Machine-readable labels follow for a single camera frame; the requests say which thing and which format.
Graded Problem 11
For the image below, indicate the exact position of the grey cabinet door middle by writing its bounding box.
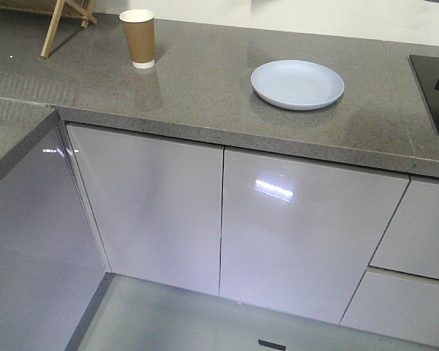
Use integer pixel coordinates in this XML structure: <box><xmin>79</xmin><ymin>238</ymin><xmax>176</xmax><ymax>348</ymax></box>
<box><xmin>219</xmin><ymin>149</ymin><xmax>409</xmax><ymax>323</ymax></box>

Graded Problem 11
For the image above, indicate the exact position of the grey upper drawer front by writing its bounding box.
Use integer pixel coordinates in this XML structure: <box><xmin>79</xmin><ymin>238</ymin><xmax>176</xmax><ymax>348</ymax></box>
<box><xmin>371</xmin><ymin>178</ymin><xmax>439</xmax><ymax>280</ymax></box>

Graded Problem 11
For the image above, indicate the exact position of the grey lower drawer front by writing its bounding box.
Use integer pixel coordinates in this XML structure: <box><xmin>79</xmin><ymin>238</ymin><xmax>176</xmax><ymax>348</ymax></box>
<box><xmin>341</xmin><ymin>269</ymin><xmax>439</xmax><ymax>347</ymax></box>

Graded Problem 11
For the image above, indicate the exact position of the black floor tape near cabinets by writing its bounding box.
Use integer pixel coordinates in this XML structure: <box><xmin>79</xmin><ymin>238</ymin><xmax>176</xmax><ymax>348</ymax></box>
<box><xmin>258</xmin><ymin>339</ymin><xmax>287</xmax><ymax>351</ymax></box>

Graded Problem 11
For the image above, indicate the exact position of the grey cabinet door front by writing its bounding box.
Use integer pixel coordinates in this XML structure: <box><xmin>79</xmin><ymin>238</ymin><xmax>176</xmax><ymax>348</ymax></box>
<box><xmin>0</xmin><ymin>112</ymin><xmax>106</xmax><ymax>350</ymax></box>

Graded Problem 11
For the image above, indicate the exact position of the light blue plastic plate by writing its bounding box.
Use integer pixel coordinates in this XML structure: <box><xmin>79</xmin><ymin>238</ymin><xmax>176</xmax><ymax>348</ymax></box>
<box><xmin>250</xmin><ymin>60</ymin><xmax>345</xmax><ymax>111</ymax></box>

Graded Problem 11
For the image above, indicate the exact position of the wooden dish rack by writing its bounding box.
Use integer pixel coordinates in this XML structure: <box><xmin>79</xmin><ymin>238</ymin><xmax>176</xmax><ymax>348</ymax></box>
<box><xmin>0</xmin><ymin>0</ymin><xmax>97</xmax><ymax>59</ymax></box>

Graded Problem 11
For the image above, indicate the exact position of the black glass gas stove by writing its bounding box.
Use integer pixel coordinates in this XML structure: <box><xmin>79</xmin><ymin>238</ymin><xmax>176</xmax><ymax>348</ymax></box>
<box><xmin>410</xmin><ymin>55</ymin><xmax>439</xmax><ymax>135</ymax></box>

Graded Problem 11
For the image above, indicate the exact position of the grey side cabinet door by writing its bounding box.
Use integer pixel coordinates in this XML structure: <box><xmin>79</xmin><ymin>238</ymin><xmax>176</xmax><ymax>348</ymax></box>
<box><xmin>67</xmin><ymin>124</ymin><xmax>223</xmax><ymax>295</ymax></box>

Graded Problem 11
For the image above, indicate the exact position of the grey drawer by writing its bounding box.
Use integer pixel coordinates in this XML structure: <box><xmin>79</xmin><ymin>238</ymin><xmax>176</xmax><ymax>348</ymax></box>
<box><xmin>371</xmin><ymin>178</ymin><xmax>439</xmax><ymax>280</ymax></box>
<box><xmin>341</xmin><ymin>269</ymin><xmax>439</xmax><ymax>347</ymax></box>

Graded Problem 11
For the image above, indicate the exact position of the brown paper cup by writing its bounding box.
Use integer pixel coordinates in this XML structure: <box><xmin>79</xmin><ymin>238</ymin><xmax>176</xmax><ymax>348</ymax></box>
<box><xmin>119</xmin><ymin>9</ymin><xmax>155</xmax><ymax>69</ymax></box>

